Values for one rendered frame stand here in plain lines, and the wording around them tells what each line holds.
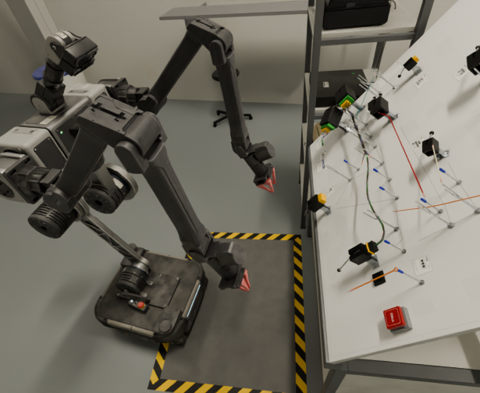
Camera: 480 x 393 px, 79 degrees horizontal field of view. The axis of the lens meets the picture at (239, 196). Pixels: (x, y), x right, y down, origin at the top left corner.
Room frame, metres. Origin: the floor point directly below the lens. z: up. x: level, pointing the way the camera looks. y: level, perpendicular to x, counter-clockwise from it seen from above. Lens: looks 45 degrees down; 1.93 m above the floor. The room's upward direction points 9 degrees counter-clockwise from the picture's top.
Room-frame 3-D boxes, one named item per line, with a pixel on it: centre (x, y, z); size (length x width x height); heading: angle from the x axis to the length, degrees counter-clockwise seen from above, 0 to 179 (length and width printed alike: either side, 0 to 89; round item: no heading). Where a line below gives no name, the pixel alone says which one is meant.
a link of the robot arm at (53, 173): (0.64, 0.48, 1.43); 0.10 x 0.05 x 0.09; 68
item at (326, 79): (1.64, -0.69, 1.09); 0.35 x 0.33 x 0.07; 167
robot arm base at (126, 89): (1.13, 0.36, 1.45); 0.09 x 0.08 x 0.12; 158
